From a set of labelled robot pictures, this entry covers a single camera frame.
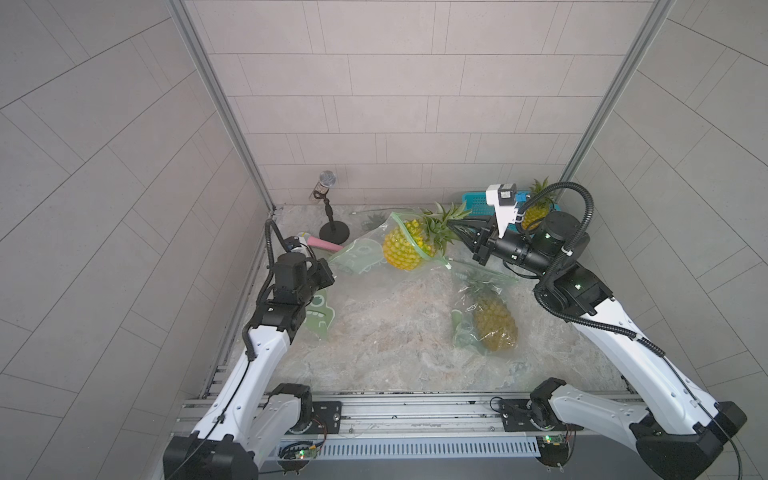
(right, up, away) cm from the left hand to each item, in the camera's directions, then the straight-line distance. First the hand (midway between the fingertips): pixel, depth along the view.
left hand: (332, 257), depth 80 cm
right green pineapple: (+43, -17, -3) cm, 46 cm away
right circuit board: (+54, -44, -11) cm, 71 cm away
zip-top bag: (+10, -1, +4) cm, 11 cm away
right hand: (+28, +9, -23) cm, 37 cm away
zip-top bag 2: (-4, -16, +1) cm, 16 cm away
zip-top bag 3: (+35, -18, +1) cm, 40 cm away
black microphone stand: (-5, +7, +27) cm, 29 cm away
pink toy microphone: (-10, +3, +23) cm, 25 cm away
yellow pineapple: (+21, +2, -17) cm, 26 cm away
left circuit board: (-7, -44, -11) cm, 46 cm away
